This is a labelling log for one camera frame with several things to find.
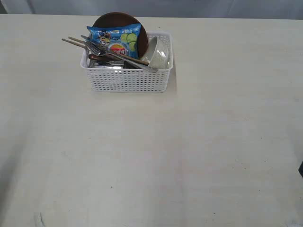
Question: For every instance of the brown wooden chopstick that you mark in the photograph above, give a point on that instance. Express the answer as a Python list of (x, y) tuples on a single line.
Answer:
[(106, 51), (76, 44)]

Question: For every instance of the white perforated plastic basket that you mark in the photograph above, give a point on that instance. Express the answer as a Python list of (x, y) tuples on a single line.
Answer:
[(130, 80)]

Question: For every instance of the silver metal fork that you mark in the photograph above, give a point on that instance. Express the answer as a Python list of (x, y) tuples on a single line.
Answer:
[(140, 66)]

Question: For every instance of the silver metal table knife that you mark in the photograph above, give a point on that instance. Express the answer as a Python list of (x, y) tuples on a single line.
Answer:
[(98, 49)]

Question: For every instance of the pale green ceramic bowl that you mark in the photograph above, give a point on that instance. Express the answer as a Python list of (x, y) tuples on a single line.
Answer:
[(157, 54)]

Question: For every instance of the silver foil packet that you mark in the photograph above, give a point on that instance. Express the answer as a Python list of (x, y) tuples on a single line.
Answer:
[(106, 64)]

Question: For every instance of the dark brown wooden spoon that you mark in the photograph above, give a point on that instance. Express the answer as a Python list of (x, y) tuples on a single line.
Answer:
[(114, 58)]

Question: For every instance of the blue potato chips bag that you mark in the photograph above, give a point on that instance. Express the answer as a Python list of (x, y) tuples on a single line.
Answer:
[(121, 40)]

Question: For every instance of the dark brown round plate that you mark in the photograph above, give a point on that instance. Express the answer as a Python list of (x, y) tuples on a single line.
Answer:
[(116, 19)]

